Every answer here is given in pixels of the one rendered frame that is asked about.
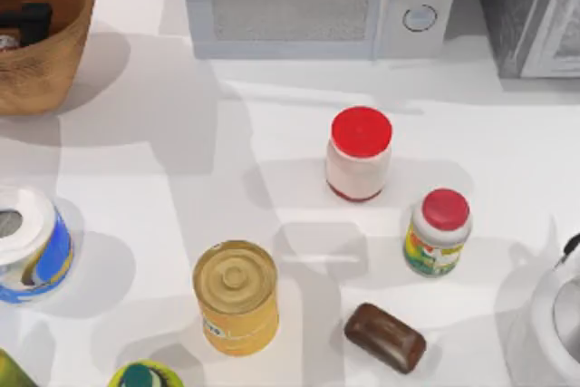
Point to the white jar with red lid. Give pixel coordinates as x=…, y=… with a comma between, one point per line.
x=359, y=156

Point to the yellow can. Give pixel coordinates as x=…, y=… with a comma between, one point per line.
x=238, y=301

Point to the green labelled jar red lid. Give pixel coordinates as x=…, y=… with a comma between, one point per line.
x=437, y=237

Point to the pale microwave oven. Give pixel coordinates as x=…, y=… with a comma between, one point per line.
x=317, y=2

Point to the brown bread loaf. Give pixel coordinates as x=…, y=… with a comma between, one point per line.
x=385, y=337

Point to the microwave knob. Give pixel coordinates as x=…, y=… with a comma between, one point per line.
x=420, y=18

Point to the brown woven basket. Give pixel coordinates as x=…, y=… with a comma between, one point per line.
x=50, y=65

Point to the blue and white paper roll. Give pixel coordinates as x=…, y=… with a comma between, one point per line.
x=31, y=251

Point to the black object in basket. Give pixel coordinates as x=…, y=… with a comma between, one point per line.
x=31, y=22

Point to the white kettle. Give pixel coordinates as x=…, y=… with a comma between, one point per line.
x=553, y=314

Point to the green box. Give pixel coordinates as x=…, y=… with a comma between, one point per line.
x=11, y=371

